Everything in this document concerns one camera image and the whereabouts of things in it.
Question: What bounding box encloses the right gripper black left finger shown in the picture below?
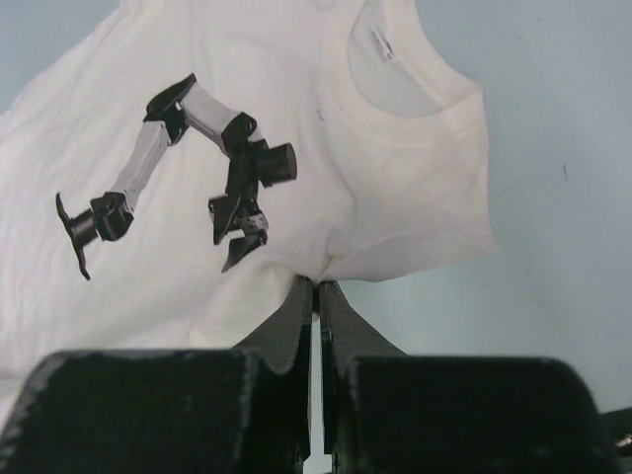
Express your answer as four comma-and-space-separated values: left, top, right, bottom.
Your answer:
1, 277, 313, 473

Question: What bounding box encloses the white t-shirt with robot print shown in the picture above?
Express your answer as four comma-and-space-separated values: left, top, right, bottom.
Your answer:
1, 1, 496, 400

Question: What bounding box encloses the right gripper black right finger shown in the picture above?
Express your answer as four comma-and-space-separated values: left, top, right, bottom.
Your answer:
318, 281, 621, 473

